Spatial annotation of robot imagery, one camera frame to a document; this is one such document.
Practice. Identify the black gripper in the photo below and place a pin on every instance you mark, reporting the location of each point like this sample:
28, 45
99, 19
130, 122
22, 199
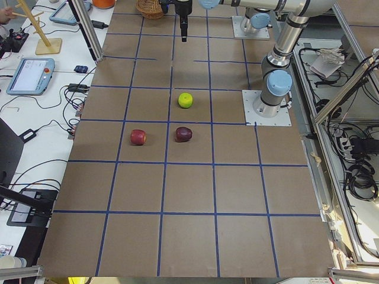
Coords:
183, 7

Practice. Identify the green apple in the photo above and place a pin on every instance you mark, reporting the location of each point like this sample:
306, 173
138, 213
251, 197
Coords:
185, 100

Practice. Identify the dark red apple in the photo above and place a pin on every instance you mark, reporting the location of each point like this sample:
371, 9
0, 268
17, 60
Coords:
183, 134

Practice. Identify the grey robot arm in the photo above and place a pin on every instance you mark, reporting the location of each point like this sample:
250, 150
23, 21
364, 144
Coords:
254, 20
277, 81

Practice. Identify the woven wicker basket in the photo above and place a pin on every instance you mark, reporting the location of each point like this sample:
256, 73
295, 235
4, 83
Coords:
149, 9

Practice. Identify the person's hand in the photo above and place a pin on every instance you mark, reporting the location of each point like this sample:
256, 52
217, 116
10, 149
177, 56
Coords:
6, 15

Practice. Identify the orange round object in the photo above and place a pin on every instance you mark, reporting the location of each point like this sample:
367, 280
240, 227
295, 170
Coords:
103, 4

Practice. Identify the black power adapter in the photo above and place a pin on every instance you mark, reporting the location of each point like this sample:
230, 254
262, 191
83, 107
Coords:
99, 24

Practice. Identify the small blue device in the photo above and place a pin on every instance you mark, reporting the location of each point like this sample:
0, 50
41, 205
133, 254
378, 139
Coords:
81, 69

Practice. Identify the blue teach pendant far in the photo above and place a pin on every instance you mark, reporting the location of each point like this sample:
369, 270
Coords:
63, 15

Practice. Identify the blue teach pendant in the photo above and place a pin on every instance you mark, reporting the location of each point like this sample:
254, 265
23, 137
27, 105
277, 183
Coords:
63, 15
31, 77

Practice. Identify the wooden mug tree stand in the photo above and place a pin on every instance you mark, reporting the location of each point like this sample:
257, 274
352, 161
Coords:
45, 45

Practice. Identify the crumpled white paper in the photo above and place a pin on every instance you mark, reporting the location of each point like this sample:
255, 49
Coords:
327, 62

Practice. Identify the blue teach pendant near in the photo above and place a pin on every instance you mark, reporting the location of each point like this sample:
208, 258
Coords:
31, 77

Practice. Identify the black monitor stand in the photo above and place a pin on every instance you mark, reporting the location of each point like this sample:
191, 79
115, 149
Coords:
27, 210

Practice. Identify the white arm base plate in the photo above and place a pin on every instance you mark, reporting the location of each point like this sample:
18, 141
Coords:
259, 114
263, 34

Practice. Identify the aluminium frame post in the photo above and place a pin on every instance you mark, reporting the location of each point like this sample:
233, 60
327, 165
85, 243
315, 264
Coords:
85, 25

